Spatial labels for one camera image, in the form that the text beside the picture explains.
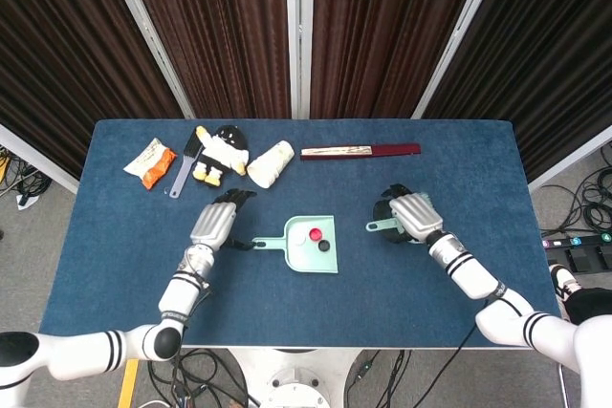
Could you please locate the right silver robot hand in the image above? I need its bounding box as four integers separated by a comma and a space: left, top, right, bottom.
371, 183, 446, 244

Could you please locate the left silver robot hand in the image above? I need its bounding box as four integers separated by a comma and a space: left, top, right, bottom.
189, 187, 258, 252

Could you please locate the mint green hand brush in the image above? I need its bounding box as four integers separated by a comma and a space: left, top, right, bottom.
365, 191, 434, 245

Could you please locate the mint green dustpan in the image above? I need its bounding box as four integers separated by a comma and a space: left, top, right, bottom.
251, 215, 339, 275

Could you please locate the black and white plush toy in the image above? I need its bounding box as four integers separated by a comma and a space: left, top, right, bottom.
192, 124, 251, 185

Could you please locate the stack of white paper cups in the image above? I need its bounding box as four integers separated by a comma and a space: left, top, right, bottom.
246, 140, 295, 189

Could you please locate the dark red folding fan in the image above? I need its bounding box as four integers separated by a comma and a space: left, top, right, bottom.
299, 142, 423, 161

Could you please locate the white and orange snack packet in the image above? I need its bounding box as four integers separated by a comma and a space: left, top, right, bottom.
122, 138, 178, 190

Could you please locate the blue fabric table cover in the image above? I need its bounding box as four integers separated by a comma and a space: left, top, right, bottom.
37, 118, 563, 350

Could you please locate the white and black sneaker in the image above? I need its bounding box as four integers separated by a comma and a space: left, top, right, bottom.
549, 264, 582, 304

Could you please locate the black foot pedal set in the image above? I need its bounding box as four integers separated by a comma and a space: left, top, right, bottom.
546, 246, 612, 275

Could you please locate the black trouser leg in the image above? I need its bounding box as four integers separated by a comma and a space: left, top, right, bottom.
566, 286, 612, 328

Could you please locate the brown pleated partition screen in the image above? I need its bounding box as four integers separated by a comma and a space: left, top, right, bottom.
99, 0, 301, 120
0, 0, 186, 194
413, 0, 612, 192
299, 0, 508, 120

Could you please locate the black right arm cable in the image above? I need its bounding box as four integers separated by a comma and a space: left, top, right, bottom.
423, 283, 523, 408

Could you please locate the black floor cable bundle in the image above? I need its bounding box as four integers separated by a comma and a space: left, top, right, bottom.
147, 348, 254, 408
0, 144, 54, 204
539, 140, 612, 237
343, 348, 417, 408

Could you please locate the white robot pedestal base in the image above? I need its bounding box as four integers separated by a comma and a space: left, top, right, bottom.
229, 348, 364, 408

